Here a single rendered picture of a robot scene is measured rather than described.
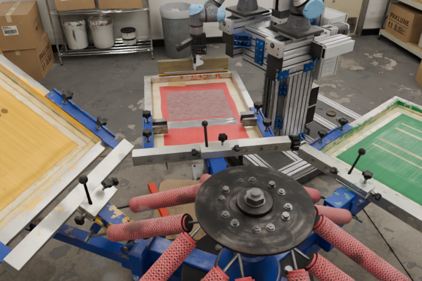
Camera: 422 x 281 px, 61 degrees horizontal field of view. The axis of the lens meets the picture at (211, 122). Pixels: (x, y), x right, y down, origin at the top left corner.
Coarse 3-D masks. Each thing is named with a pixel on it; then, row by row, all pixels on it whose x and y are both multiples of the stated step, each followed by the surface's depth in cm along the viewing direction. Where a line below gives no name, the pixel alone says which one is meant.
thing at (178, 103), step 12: (192, 84) 221; (168, 96) 208; (180, 96) 208; (192, 96) 208; (168, 108) 197; (180, 108) 197; (192, 108) 197; (168, 120) 186; (180, 120) 186; (168, 132) 177; (180, 132) 177; (192, 132) 177; (168, 144) 169; (180, 144) 169
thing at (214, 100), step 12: (204, 84) 221; (216, 84) 221; (204, 96) 208; (216, 96) 208; (228, 96) 208; (204, 108) 197; (216, 108) 197; (228, 108) 197; (216, 132) 177; (228, 132) 177; (240, 132) 177
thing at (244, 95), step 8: (224, 72) 227; (232, 72) 227; (144, 80) 217; (152, 80) 221; (160, 80) 222; (168, 80) 223; (176, 80) 224; (184, 80) 224; (192, 80) 225; (240, 80) 218; (144, 88) 208; (240, 88) 209; (144, 96) 201; (240, 96) 208; (248, 96) 201; (144, 104) 193; (248, 104) 194; (152, 112) 189; (256, 128) 179
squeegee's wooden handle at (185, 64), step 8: (216, 56) 208; (224, 56) 208; (160, 64) 203; (168, 64) 204; (176, 64) 205; (184, 64) 205; (192, 64) 206; (208, 64) 208; (216, 64) 209; (224, 64) 210; (160, 72) 206
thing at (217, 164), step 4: (208, 160) 149; (212, 160) 146; (216, 160) 146; (220, 160) 146; (224, 160) 146; (212, 164) 143; (216, 164) 143; (220, 164) 143; (224, 164) 143; (212, 168) 141; (216, 168) 141; (220, 168) 141; (224, 168) 142; (212, 172) 141
